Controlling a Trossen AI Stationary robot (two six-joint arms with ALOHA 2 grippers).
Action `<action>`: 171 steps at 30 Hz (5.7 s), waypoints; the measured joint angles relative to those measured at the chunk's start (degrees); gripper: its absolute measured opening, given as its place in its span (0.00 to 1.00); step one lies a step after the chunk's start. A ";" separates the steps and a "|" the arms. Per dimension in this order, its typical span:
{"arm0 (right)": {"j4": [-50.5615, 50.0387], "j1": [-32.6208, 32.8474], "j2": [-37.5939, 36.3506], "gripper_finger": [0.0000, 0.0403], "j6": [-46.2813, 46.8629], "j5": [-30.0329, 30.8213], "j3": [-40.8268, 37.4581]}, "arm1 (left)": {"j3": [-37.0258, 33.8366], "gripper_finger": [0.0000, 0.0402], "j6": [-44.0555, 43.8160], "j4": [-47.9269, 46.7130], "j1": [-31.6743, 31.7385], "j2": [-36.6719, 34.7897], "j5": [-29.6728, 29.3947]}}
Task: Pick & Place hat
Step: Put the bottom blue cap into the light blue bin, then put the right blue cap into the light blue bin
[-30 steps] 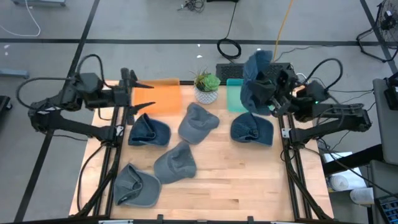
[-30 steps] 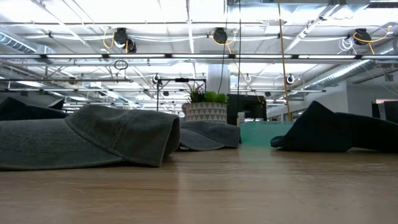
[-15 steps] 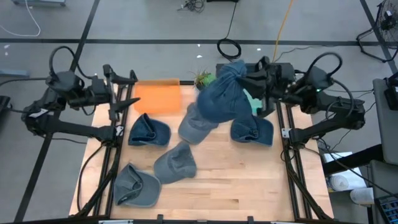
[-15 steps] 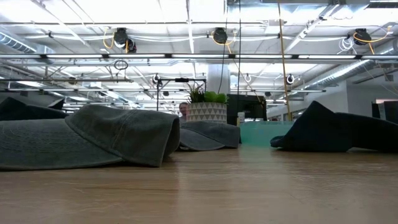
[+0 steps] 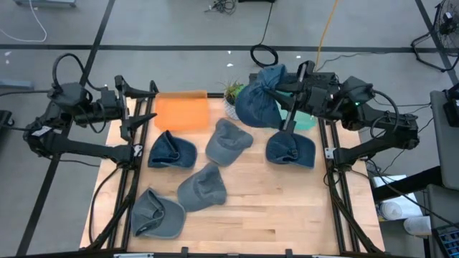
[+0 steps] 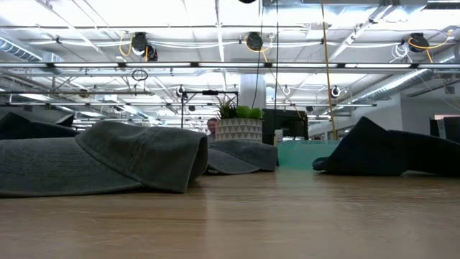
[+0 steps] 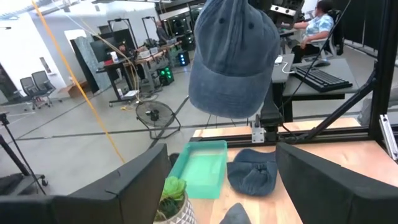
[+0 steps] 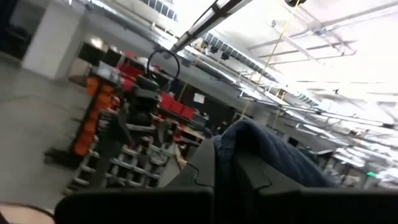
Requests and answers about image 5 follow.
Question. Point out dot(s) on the keypad with blue keys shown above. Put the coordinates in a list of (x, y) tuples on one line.
[(450, 242)]

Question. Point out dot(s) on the black table edge crossbar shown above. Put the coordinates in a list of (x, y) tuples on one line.
[(215, 95), (251, 255)]

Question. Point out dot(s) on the grey chair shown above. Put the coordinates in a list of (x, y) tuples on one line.
[(448, 154)]

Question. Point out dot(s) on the black device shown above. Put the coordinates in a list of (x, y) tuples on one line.
[(452, 111)]

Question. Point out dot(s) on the grey floor plate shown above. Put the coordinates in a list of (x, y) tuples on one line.
[(14, 85)]

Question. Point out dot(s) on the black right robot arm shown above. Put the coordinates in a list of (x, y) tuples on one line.
[(373, 147)]

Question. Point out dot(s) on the green translucent plastic bin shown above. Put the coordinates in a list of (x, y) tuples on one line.
[(305, 122)]

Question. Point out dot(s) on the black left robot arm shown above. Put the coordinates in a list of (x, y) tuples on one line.
[(89, 152)]

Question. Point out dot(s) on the spiky artificial air plant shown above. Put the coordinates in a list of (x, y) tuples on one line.
[(229, 89)]

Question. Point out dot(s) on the white paper towel roll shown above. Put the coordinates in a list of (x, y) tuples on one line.
[(417, 225), (398, 209)]

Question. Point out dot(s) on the black equipment piece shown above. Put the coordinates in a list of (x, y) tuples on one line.
[(5, 120)]

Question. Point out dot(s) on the grey cart base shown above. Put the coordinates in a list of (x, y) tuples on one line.
[(43, 3)]

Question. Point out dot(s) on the white paper stack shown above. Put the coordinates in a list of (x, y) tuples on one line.
[(387, 181)]

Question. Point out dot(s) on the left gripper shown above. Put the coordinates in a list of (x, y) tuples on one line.
[(111, 111)]

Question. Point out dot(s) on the black floor fan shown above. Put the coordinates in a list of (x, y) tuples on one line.
[(448, 21)]

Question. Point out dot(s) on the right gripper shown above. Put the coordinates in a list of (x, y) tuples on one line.
[(322, 79)]

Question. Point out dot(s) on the green artificial succulent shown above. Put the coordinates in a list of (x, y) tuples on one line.
[(239, 89)]

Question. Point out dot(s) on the orange translucent plastic bin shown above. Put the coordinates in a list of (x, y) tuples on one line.
[(181, 113)]

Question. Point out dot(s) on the black beam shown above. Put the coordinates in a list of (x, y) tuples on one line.
[(405, 186)]

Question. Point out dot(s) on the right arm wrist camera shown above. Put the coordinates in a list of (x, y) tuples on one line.
[(318, 96)]

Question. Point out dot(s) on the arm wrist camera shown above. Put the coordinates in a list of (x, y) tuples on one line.
[(318, 96), (107, 96)]

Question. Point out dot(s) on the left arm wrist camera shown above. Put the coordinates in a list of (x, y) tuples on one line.
[(107, 96)]

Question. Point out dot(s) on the grey cap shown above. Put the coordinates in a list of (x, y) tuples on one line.
[(201, 190), (161, 218), (227, 141)]

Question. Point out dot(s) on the black aluminium rig frame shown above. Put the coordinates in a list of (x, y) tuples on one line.
[(335, 179), (131, 172)]

